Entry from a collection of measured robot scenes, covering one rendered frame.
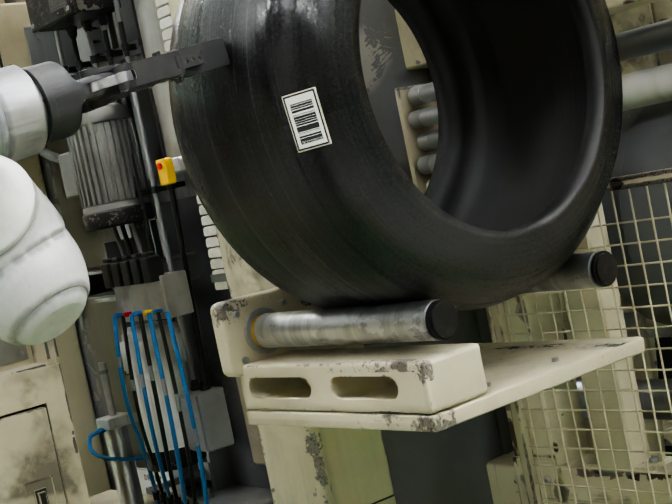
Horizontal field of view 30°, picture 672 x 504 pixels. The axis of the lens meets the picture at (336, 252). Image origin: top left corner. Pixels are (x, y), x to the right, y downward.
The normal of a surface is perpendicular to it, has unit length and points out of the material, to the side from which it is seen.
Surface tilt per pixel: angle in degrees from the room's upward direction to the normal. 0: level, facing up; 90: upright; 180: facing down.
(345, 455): 90
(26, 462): 90
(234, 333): 90
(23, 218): 81
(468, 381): 90
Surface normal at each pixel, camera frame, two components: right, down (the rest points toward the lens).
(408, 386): -0.76, 0.19
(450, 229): 0.56, 0.09
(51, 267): 0.63, -0.25
